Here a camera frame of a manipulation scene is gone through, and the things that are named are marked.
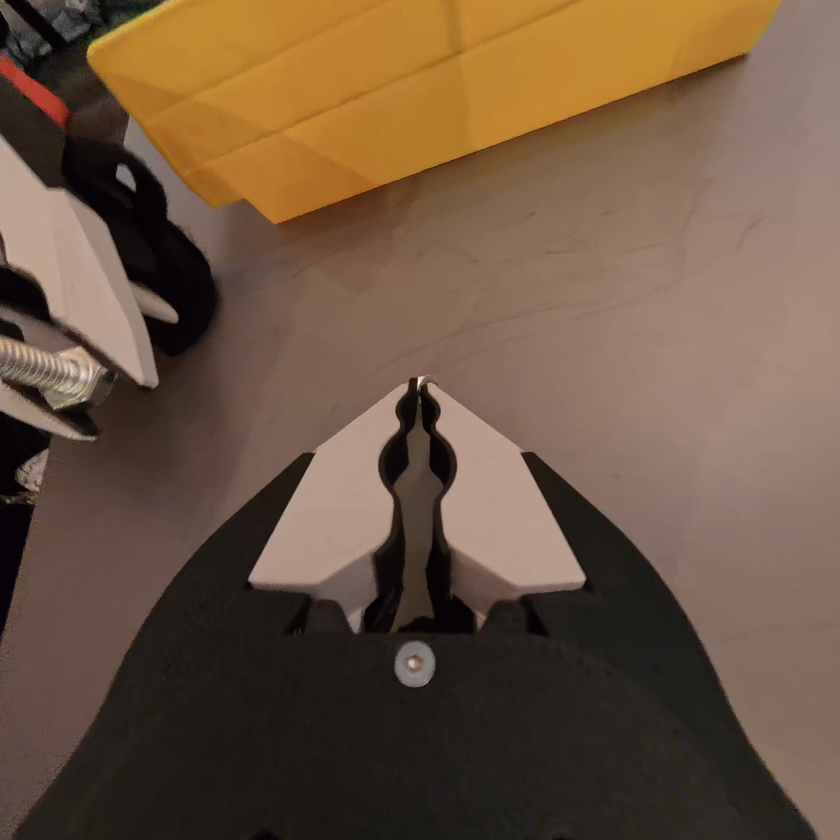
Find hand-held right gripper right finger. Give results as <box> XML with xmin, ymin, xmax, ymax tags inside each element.
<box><xmin>420</xmin><ymin>379</ymin><xmax>587</xmax><ymax>631</ymax></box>

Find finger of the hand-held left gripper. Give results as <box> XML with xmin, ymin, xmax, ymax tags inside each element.
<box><xmin>0</xmin><ymin>138</ymin><xmax>160</xmax><ymax>390</ymax></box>
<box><xmin>0</xmin><ymin>382</ymin><xmax>101</xmax><ymax>442</ymax></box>

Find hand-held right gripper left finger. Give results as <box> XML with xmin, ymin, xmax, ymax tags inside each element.
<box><xmin>247</xmin><ymin>378</ymin><xmax>421</xmax><ymax>634</ymax></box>

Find silver bolt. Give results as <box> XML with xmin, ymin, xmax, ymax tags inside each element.
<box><xmin>0</xmin><ymin>336</ymin><xmax>118</xmax><ymax>412</ymax></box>

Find yellow plastic bin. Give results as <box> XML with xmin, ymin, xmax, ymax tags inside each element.
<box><xmin>87</xmin><ymin>0</ymin><xmax>783</xmax><ymax>225</ymax></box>

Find red plastic piece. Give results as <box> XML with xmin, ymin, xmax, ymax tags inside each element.
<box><xmin>0</xmin><ymin>54</ymin><xmax>71</xmax><ymax>130</ymax></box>

